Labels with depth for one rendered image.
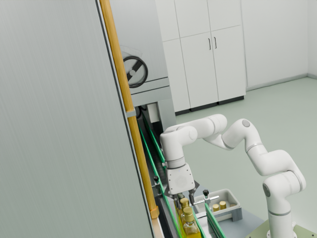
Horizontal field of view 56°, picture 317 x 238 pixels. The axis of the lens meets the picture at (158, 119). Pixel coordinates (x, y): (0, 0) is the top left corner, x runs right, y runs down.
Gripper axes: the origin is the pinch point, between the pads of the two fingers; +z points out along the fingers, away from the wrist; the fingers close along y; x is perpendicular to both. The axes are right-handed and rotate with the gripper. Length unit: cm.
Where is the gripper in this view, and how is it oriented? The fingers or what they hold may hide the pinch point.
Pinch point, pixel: (184, 202)
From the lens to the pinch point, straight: 122.2
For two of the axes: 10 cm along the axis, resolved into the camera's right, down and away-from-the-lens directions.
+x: -1.5, -0.7, 9.9
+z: 2.3, 9.7, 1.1
